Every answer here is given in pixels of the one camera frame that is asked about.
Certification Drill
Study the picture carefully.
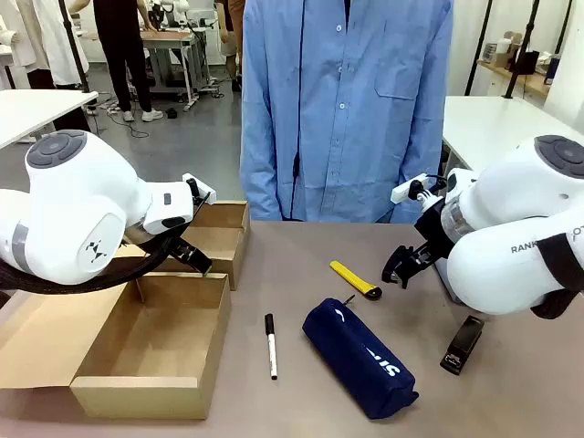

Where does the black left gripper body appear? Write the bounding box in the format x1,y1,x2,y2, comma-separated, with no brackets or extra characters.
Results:
169,236,198,265

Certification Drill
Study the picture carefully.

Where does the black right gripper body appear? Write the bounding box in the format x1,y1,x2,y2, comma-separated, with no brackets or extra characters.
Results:
410,202,458,271

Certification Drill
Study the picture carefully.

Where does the small cardboard box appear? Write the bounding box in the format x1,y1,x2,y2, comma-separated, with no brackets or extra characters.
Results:
118,200,251,291

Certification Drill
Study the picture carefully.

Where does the yellow utility knife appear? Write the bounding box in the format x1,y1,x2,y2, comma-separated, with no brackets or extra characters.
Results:
329,260,383,301

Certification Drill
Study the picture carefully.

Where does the large cardboard box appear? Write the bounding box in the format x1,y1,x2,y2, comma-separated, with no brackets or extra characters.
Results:
0,271,233,421

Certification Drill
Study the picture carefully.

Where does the black stapler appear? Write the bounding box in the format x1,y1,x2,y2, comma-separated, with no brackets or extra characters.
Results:
440,315,485,376

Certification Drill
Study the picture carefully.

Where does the navy blue pencil case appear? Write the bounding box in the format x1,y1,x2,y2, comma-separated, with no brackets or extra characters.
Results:
302,295,420,421

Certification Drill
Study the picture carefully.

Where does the white marker black cap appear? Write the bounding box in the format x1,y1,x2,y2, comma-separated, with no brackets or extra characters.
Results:
264,313,279,381

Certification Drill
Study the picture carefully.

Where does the person's right forearm blue sleeve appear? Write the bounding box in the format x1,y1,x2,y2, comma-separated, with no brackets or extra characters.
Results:
240,145,284,221

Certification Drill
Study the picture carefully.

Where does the small black box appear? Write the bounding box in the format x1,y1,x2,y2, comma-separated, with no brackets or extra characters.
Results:
517,50,540,76

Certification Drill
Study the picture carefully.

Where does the large white table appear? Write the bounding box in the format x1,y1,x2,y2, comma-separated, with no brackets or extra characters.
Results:
442,95,584,172

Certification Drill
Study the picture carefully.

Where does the person in blue shirt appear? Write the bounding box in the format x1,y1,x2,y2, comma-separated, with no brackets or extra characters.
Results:
239,0,455,224

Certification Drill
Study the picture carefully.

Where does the wooden counter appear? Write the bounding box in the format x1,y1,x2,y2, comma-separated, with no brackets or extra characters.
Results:
476,58,551,98

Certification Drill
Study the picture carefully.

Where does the grey background workbench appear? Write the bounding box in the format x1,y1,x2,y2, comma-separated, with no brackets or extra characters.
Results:
140,27,214,112

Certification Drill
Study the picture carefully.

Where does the black stand pole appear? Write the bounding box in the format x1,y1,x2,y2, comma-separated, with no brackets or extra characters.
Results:
57,0,90,95
503,0,540,99

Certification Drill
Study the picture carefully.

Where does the small brown carton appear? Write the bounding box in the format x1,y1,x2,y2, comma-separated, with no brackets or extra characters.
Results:
495,30,524,69

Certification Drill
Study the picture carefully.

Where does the person in black clothes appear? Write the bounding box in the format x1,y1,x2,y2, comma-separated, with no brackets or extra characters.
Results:
92,0,164,123

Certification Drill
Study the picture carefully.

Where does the person in white coat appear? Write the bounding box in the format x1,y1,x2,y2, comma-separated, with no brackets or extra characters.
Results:
16,0,93,134

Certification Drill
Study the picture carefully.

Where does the black left arm cable sleeve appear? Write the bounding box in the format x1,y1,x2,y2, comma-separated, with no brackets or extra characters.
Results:
0,230,186,297

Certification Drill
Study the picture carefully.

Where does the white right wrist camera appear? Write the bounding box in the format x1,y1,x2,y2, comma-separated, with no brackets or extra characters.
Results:
391,172,430,204

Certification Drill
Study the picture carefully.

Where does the black floor cable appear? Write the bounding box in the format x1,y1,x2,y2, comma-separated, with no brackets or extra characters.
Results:
105,100,151,139

